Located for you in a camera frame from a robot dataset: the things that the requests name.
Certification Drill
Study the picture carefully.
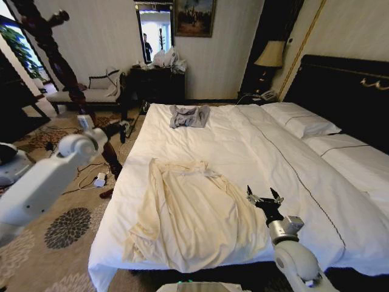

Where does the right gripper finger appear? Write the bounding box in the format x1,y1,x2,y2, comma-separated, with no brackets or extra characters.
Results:
246,184,261,205
269,187,285,204

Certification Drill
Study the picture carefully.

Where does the white bed duvet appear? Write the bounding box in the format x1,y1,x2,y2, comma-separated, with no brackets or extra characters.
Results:
88,102,389,292

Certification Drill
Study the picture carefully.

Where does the dark bed base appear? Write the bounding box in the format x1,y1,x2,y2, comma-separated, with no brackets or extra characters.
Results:
111,260,389,292

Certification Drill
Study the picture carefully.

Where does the dark bed headboard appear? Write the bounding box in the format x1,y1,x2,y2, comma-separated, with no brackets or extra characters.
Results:
284,54,389,155

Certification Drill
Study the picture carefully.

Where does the cream chaise bench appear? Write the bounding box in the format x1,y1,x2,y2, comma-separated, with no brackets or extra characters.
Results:
46,72,130,121

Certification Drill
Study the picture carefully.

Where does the cream cushion with dark trim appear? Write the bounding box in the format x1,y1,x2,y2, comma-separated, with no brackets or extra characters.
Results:
88,68,121,91

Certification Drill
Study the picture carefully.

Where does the white power strip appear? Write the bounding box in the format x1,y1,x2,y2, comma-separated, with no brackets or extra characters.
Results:
93,172,108,188

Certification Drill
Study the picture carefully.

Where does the dark wooden dresser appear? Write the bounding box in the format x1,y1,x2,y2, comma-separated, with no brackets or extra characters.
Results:
128,66,187,105

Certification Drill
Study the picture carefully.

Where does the cream robe garment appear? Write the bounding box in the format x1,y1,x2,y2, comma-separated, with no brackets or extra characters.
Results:
121,158,274,274

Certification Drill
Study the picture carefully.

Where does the grey shirt garment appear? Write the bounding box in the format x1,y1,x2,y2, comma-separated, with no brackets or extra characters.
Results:
168,105,211,130

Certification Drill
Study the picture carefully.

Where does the white plastic bag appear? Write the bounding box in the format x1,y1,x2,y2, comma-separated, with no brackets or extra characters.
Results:
164,46,179,66
173,58,188,74
153,48,167,68

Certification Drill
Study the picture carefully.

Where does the dark wooden coat stand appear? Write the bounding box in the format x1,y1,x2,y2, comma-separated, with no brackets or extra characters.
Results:
12,0,124,199

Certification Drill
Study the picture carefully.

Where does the white pillow with dark stripe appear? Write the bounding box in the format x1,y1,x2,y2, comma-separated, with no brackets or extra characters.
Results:
260,102,343,139
302,133,389,215

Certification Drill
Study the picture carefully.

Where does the person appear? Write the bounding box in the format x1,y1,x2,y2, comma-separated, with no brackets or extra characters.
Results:
142,32,154,63

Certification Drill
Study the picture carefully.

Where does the dark nightstand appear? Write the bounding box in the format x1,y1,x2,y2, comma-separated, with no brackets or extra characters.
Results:
239,90,283,106

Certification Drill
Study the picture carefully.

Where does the dark wooden furniture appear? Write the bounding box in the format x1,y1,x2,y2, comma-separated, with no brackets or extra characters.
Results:
0,51,52,144

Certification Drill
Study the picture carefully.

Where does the pale desk telephone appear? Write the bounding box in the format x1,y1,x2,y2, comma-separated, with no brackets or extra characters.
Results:
260,89,279,102

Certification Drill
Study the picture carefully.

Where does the white robot front shell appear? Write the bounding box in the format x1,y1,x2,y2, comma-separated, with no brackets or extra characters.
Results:
159,279,244,292

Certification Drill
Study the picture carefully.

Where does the white wheeled device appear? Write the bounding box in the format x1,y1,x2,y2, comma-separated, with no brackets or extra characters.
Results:
0,142,33,187

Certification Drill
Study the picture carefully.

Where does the framed dark painting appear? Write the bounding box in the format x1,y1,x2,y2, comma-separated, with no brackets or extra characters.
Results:
173,0,218,38

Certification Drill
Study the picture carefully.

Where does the table lamp with cream shade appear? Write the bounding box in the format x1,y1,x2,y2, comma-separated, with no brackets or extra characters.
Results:
253,40,286,83

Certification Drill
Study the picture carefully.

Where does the gold headboard ornament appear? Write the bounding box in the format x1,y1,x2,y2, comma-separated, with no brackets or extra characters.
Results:
360,77,389,90

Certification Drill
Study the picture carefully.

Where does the black floor cable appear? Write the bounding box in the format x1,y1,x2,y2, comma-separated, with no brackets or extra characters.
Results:
77,162,111,192

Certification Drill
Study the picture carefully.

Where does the wall mirror with dark frame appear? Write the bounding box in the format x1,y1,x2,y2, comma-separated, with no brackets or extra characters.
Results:
133,0,175,66

